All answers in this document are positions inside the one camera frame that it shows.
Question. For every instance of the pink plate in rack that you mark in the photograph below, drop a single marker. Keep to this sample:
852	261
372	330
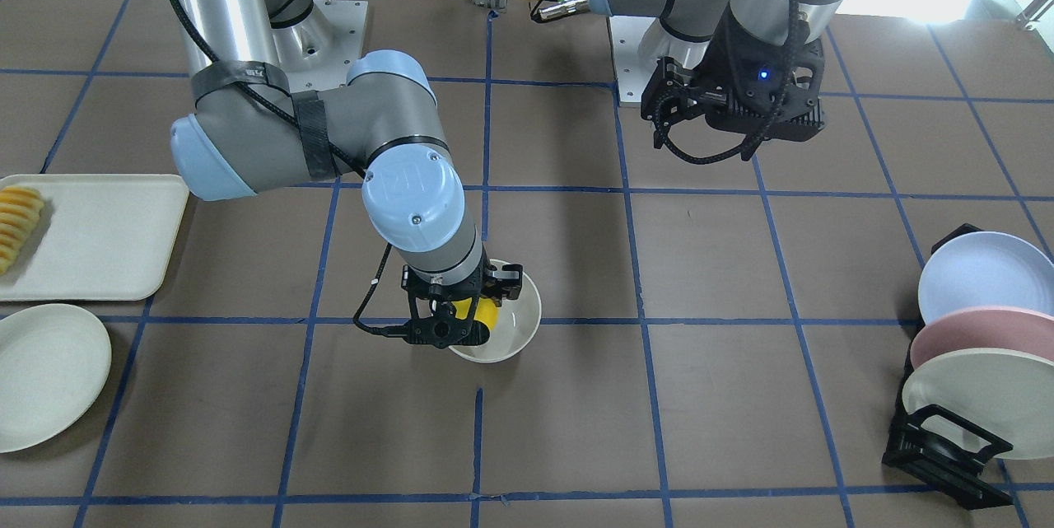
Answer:
1002	327

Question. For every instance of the cream plate in rack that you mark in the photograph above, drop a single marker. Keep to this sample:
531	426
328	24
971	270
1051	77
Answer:
1005	392

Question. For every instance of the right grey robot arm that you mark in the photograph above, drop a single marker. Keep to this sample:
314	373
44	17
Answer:
252	130

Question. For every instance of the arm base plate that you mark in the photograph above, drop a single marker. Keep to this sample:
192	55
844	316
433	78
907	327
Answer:
637	43
316	53

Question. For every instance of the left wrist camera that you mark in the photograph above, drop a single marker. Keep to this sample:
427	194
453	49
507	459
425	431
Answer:
800	117

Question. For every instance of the cream ceramic bowl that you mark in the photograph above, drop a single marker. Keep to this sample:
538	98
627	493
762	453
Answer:
512	325

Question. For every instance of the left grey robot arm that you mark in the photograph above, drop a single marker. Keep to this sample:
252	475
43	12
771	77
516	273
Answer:
784	22

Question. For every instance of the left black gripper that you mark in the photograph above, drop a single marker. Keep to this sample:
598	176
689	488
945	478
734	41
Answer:
728	58

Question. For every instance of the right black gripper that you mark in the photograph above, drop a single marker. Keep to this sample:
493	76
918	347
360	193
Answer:
510	282

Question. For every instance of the yellow lemon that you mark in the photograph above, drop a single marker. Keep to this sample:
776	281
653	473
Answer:
486	312

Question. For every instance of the sliced yellow bread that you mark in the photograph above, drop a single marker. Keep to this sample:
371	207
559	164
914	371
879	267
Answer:
21	208

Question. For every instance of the cream small plate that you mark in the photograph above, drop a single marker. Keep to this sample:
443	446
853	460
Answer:
55	360

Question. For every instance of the blue plate in rack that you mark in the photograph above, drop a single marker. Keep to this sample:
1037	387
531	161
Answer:
985	268

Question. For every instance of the cream rectangular tray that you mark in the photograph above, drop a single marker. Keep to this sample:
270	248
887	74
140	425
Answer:
102	237

